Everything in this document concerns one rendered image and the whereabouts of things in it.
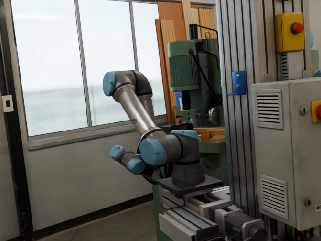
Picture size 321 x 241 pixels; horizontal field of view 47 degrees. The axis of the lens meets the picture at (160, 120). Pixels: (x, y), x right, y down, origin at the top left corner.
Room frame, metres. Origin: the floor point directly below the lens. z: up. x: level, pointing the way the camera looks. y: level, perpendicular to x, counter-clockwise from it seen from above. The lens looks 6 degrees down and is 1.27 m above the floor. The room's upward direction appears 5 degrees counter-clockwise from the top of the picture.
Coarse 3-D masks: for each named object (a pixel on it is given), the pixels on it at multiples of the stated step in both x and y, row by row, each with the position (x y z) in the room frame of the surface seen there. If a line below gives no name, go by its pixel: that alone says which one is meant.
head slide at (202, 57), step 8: (200, 56) 2.39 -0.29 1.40; (200, 64) 2.39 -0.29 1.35; (200, 72) 2.39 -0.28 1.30; (200, 80) 2.39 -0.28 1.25; (200, 88) 2.39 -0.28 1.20; (208, 88) 2.44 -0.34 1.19; (192, 96) 2.44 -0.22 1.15; (200, 96) 2.40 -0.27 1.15; (208, 96) 2.43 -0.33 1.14; (192, 104) 2.45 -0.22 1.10; (200, 104) 2.40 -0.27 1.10; (208, 104) 2.43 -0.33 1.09; (200, 112) 2.40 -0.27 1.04; (208, 112) 2.42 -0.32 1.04
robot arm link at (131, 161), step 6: (126, 156) 1.73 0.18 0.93; (132, 156) 1.72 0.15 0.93; (138, 156) 1.73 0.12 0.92; (120, 162) 1.76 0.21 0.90; (126, 162) 1.71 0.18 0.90; (132, 162) 1.69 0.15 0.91; (138, 162) 1.68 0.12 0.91; (144, 162) 1.73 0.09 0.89; (132, 168) 1.67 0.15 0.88; (138, 168) 1.69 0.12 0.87; (144, 168) 1.71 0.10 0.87; (138, 174) 1.70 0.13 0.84
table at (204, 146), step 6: (204, 138) 2.22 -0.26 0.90; (210, 138) 2.20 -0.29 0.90; (204, 144) 2.08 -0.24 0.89; (210, 144) 2.05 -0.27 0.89; (216, 144) 2.02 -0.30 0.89; (222, 144) 2.04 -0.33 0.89; (204, 150) 2.08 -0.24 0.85; (210, 150) 2.05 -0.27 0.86; (216, 150) 2.02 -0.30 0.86; (222, 150) 2.04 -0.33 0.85
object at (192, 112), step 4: (180, 112) 2.34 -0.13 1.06; (184, 112) 2.32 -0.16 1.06; (188, 112) 2.33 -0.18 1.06; (192, 112) 2.35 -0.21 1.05; (196, 112) 2.39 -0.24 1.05; (184, 116) 2.32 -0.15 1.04; (188, 116) 2.32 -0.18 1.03; (192, 116) 2.35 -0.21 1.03; (196, 116) 2.38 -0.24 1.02; (184, 120) 2.32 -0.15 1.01; (188, 120) 2.32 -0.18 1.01
